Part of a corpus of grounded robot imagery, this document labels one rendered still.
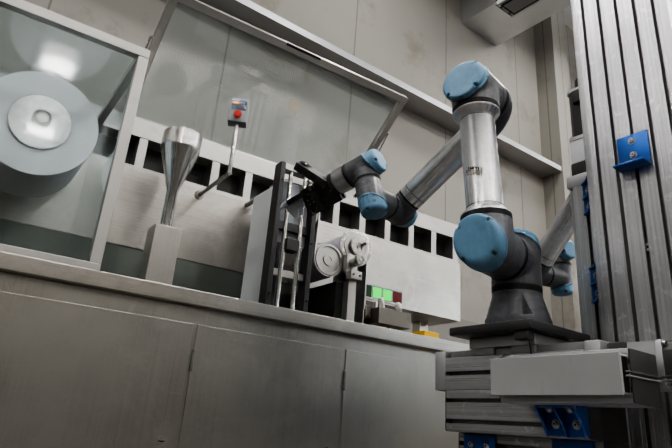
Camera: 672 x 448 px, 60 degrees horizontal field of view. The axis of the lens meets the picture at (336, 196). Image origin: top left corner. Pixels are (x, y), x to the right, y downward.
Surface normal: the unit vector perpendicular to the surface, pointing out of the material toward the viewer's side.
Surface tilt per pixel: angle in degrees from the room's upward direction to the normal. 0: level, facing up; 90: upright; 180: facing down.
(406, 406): 90
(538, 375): 90
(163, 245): 90
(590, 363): 90
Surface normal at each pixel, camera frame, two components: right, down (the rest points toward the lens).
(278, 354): 0.56, -0.27
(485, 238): -0.65, -0.21
